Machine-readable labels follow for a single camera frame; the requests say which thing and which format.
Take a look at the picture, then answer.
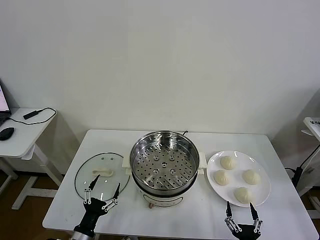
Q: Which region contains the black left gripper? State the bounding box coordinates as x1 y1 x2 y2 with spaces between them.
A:
73 174 121 233

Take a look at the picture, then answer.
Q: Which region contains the round white plate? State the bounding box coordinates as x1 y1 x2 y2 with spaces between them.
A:
206 149 272 208

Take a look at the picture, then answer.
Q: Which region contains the white steamed baozi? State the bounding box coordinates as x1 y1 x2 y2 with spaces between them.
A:
233 186 256 205
241 169 262 186
219 155 238 171
213 169 231 187

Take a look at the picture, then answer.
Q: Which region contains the black power cable with plug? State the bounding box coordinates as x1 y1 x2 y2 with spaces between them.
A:
284 147 318 188

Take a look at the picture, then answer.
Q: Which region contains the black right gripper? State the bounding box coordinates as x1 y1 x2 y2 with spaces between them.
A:
224 200 264 240

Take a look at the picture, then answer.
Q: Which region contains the stainless steel steamer pot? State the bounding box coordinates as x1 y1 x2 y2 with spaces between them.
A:
121 151 208 210

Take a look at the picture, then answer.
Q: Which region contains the open laptop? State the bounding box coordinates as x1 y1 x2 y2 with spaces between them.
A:
0 78 12 126

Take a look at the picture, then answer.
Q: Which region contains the white stand with label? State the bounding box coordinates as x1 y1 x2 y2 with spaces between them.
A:
298 116 320 218

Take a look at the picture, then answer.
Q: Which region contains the round glass pot lid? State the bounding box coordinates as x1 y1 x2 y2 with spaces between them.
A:
74 152 131 202

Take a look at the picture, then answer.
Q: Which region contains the perforated stainless steel steamer basket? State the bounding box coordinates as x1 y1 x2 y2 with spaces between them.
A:
129 129 201 196

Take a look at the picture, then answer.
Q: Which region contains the black dongle adapter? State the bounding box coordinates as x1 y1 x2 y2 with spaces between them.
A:
22 109 40 120

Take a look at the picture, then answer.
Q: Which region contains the white side table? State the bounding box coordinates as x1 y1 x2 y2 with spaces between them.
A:
0 107 65 210

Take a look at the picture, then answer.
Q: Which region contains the thin black cable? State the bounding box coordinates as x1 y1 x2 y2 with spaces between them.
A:
4 106 57 125

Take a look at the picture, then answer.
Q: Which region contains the black computer mouse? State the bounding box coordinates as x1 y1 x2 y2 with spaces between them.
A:
0 126 15 141

